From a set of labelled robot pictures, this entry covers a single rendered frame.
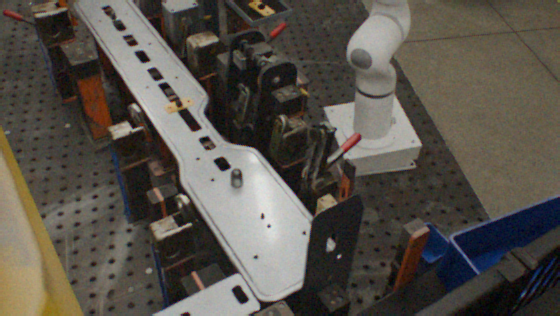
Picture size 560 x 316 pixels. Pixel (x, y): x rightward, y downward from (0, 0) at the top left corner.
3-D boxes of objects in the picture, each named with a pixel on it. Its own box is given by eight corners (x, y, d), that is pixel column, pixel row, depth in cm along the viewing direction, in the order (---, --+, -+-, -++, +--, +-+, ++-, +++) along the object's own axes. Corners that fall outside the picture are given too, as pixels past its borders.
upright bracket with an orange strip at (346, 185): (323, 285, 154) (344, 158, 119) (327, 282, 155) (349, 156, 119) (330, 293, 153) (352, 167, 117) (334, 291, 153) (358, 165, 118)
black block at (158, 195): (151, 259, 159) (135, 191, 138) (185, 243, 163) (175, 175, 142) (162, 280, 154) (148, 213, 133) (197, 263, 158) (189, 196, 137)
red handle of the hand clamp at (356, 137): (304, 172, 134) (353, 126, 133) (308, 175, 135) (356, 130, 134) (314, 183, 131) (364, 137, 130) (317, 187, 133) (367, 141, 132)
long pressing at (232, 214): (63, 5, 197) (61, 1, 196) (124, -11, 206) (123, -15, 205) (262, 310, 117) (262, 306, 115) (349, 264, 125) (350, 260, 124)
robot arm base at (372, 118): (392, 107, 192) (398, 63, 178) (407, 146, 179) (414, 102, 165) (337, 113, 191) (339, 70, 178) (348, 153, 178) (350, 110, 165)
